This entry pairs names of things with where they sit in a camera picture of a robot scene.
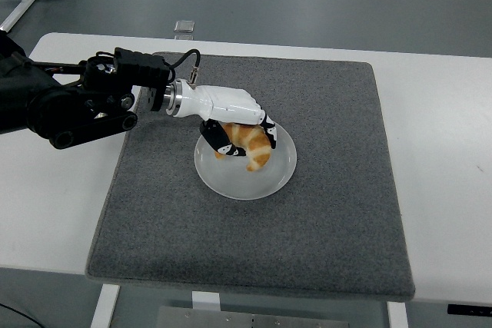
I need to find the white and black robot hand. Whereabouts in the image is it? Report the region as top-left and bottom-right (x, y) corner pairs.
(177, 81), (280, 158)

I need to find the golden brown croissant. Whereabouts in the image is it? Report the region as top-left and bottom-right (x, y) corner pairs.
(214, 122), (273, 173)

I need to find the pale grey round plate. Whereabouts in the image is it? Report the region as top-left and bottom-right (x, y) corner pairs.
(193, 122), (298, 201)

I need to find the small clear floor socket cover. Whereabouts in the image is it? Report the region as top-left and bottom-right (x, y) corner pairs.
(173, 19), (196, 34)

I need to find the grey felt mat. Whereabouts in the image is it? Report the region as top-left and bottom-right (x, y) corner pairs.
(85, 51), (417, 303)

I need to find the white table leg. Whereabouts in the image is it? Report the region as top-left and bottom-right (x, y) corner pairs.
(387, 302), (409, 328)
(90, 283), (122, 328)

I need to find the black table control panel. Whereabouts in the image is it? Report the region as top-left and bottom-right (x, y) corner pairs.
(447, 303), (492, 316)

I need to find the white table centre bracket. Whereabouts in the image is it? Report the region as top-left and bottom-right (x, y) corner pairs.
(191, 291), (221, 312)

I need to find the thin black floor cable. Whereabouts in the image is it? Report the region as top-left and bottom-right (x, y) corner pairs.
(0, 299), (39, 328)

